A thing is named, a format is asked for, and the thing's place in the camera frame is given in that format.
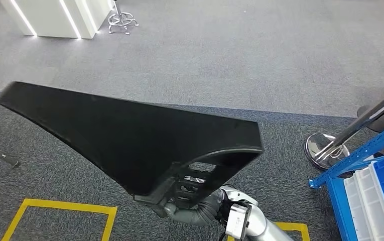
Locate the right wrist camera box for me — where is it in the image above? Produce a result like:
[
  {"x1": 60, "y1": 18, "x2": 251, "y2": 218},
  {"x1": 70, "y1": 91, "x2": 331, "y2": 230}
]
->
[{"x1": 225, "y1": 203, "x2": 253, "y2": 241}]

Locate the white plastic crate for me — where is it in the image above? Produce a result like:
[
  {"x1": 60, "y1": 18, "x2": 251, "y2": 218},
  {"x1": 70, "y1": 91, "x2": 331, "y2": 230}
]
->
[
  {"x1": 354, "y1": 162, "x2": 384, "y2": 241},
  {"x1": 343, "y1": 175, "x2": 370, "y2": 241}
]

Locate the blue metal shelf rack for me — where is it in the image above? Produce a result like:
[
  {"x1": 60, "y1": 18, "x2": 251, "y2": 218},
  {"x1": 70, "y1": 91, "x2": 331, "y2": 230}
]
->
[{"x1": 308, "y1": 118, "x2": 384, "y2": 241}]

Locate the black round stanchion base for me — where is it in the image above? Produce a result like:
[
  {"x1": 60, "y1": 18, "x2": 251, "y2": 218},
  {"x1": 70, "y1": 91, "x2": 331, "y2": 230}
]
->
[{"x1": 356, "y1": 105, "x2": 384, "y2": 134}]

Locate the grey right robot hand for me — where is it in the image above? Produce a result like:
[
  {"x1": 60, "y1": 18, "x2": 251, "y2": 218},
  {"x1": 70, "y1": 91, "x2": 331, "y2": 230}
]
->
[{"x1": 163, "y1": 175, "x2": 210, "y2": 227}]

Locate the chrome stool base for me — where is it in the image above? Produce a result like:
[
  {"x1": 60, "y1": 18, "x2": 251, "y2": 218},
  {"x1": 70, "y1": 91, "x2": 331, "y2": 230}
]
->
[{"x1": 107, "y1": 0, "x2": 140, "y2": 36}]

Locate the black plastic mounting plate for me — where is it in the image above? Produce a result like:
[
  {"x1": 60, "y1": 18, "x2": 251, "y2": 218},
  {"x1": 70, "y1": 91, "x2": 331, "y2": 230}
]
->
[{"x1": 0, "y1": 81, "x2": 264, "y2": 218}]

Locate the white counter with light strips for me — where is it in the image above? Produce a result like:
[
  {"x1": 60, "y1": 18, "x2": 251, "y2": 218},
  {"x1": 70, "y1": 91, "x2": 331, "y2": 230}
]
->
[{"x1": 0, "y1": 0, "x2": 115, "y2": 41}]

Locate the chrome stanchion post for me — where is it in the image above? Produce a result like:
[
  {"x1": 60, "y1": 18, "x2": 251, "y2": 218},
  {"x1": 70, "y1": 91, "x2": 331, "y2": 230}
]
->
[{"x1": 304, "y1": 82, "x2": 384, "y2": 171}]

